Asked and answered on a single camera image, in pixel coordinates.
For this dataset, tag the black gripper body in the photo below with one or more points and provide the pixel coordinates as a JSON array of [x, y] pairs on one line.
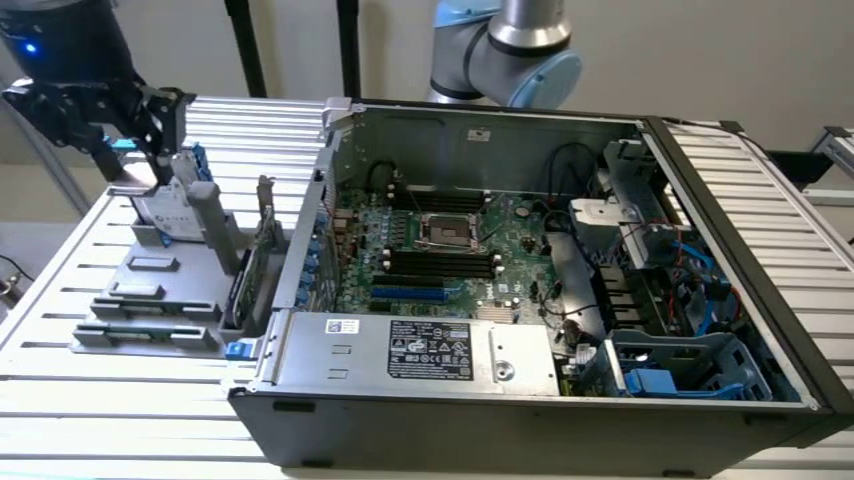
[[67, 40]]

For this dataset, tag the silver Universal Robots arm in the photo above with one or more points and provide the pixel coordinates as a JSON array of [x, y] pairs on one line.
[[527, 30]]

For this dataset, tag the black RAM slot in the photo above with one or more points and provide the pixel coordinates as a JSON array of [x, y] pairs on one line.
[[440, 265], [440, 271], [436, 191], [440, 259], [436, 197]]

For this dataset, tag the CPU socket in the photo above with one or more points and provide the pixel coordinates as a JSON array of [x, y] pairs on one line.
[[450, 231]]

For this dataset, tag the black expansion slot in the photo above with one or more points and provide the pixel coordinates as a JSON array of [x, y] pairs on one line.
[[407, 281]]

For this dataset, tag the blue expansion slot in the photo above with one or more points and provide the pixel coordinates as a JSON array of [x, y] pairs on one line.
[[408, 295]]

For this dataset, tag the black pole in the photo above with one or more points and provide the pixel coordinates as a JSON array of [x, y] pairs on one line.
[[348, 45], [247, 45]]

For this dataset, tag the green graphics card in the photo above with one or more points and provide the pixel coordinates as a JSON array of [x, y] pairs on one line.
[[256, 260]]

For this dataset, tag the grey parts rack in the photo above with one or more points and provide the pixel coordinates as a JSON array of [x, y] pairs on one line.
[[167, 300]]

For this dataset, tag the white case sticker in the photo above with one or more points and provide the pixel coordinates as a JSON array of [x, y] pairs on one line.
[[478, 135]]

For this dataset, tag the blue case latch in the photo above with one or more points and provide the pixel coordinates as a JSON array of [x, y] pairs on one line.
[[240, 349]]

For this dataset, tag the silver power supply unit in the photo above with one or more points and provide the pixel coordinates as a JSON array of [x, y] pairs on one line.
[[360, 355]]

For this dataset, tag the green motherboard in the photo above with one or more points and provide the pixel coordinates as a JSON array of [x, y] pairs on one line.
[[520, 260]]

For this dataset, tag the silver chipset heatsink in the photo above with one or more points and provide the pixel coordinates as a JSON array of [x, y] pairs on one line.
[[495, 314]]

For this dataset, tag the grey fan shroud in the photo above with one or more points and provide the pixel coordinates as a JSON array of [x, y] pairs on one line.
[[597, 215]]

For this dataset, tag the grey metal drive cage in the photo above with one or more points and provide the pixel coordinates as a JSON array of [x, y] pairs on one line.
[[641, 175]]

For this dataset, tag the open black PC case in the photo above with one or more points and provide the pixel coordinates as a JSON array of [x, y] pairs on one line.
[[467, 430]]

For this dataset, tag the blue plastic disk bay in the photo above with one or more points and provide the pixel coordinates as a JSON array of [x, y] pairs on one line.
[[701, 350]]

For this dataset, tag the aluminium frame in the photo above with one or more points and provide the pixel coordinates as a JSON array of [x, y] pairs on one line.
[[834, 150]]

